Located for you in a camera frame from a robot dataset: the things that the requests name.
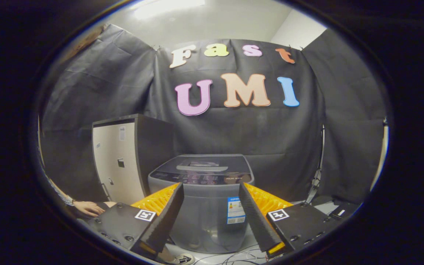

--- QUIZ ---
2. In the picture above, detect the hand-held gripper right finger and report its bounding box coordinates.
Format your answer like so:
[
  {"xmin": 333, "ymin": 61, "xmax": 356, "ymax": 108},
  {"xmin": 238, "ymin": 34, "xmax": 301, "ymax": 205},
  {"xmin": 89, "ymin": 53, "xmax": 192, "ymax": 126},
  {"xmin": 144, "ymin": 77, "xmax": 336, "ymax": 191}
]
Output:
[{"xmin": 238, "ymin": 182, "xmax": 342, "ymax": 258}]

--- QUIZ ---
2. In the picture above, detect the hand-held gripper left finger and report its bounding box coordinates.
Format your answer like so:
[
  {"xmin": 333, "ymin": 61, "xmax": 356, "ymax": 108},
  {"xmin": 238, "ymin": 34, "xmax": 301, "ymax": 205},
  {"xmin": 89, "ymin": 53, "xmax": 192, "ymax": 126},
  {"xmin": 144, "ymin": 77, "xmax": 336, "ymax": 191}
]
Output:
[{"xmin": 86, "ymin": 182, "xmax": 185, "ymax": 260}]

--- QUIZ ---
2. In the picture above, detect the grey washing machine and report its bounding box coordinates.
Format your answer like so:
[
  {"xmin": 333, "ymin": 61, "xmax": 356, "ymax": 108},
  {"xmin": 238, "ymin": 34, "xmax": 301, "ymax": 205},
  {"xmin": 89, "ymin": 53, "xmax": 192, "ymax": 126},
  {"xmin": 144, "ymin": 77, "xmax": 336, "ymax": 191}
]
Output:
[{"xmin": 148, "ymin": 154, "xmax": 255, "ymax": 254}]

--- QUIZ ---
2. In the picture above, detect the dark washing machine lid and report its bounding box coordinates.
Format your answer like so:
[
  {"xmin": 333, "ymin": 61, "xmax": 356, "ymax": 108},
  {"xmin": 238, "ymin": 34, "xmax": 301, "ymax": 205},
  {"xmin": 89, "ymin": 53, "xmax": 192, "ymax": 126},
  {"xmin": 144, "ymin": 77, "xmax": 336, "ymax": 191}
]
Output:
[{"xmin": 151, "ymin": 154, "xmax": 254, "ymax": 178}]

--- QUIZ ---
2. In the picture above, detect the person's sneaker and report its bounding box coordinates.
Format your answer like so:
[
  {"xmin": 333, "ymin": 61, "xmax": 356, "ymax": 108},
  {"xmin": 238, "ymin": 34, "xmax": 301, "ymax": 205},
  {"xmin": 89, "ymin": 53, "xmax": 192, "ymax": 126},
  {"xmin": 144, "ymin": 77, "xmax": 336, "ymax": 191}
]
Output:
[{"xmin": 160, "ymin": 246, "xmax": 196, "ymax": 265}]

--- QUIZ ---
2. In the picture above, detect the white and black cabinet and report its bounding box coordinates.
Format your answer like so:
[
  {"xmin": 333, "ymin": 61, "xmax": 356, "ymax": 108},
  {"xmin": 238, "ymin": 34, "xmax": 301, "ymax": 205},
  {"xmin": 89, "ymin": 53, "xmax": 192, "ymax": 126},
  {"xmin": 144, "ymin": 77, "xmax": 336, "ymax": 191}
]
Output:
[{"xmin": 91, "ymin": 113, "xmax": 176, "ymax": 206}]

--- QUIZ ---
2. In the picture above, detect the black light stand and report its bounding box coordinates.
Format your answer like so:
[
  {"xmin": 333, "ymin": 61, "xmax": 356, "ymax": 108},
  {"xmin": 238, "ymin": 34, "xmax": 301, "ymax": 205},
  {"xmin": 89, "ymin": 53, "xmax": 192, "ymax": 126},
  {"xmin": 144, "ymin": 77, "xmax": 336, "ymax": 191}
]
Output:
[{"xmin": 305, "ymin": 124, "xmax": 326, "ymax": 204}]

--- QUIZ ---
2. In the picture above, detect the black box with white label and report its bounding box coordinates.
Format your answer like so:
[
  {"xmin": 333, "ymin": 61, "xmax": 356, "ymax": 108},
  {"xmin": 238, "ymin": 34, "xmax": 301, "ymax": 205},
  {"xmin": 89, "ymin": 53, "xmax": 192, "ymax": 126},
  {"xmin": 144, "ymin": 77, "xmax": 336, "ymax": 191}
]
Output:
[{"xmin": 322, "ymin": 200, "xmax": 362, "ymax": 222}]

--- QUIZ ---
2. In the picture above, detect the black backdrop cloth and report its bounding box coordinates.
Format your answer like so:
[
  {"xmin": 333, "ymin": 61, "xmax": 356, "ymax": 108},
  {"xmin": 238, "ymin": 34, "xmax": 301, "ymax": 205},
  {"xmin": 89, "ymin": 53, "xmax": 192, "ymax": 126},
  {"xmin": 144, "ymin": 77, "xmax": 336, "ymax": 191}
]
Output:
[{"xmin": 40, "ymin": 24, "xmax": 388, "ymax": 205}]

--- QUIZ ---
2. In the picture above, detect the bundle of thin cables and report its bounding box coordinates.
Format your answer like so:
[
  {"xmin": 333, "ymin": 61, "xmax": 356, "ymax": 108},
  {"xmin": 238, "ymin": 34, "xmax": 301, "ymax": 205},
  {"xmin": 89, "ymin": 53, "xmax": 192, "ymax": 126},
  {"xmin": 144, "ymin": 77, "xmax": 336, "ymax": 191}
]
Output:
[{"xmin": 193, "ymin": 241, "xmax": 272, "ymax": 265}]

